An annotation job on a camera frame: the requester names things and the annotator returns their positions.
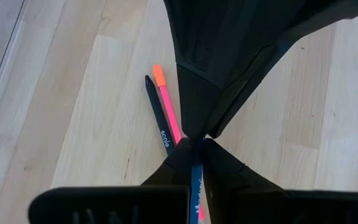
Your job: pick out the black pen white scale print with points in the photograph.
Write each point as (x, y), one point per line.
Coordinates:
(158, 115)

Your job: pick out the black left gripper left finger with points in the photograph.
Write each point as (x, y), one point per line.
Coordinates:
(166, 205)

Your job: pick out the pink pencil orange eraser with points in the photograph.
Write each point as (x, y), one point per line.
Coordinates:
(168, 105)

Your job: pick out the dark blue pen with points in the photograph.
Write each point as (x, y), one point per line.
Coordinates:
(196, 186)

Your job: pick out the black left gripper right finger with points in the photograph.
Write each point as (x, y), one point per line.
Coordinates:
(259, 205)

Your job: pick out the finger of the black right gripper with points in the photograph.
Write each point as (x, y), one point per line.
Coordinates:
(253, 81)
(197, 46)

